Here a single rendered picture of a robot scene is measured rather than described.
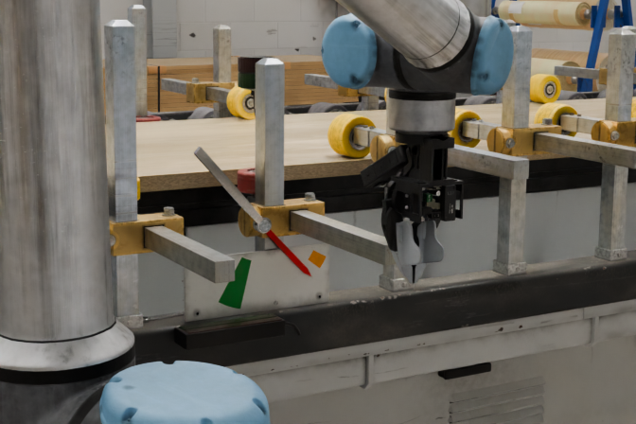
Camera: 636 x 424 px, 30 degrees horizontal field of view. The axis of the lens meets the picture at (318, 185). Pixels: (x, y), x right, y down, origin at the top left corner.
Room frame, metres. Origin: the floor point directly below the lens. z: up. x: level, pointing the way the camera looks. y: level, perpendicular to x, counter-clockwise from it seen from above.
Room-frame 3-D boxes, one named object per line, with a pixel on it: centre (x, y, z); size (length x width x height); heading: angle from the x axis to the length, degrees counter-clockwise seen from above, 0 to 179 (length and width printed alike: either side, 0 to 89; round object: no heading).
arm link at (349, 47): (1.49, -0.07, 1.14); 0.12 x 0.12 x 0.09; 51
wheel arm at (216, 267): (1.73, 0.23, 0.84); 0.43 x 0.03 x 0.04; 30
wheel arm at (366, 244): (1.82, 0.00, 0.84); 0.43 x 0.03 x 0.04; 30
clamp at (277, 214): (1.90, 0.06, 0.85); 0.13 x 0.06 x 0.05; 120
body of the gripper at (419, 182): (1.58, -0.14, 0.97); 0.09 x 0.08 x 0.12; 30
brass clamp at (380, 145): (2.02, -0.16, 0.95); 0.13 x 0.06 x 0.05; 120
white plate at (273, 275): (1.85, 0.09, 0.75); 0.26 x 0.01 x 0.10; 120
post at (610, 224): (2.26, -0.57, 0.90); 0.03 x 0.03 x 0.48; 30
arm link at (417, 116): (1.59, -0.14, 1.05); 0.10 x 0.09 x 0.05; 120
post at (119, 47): (1.76, 0.30, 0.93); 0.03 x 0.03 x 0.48; 30
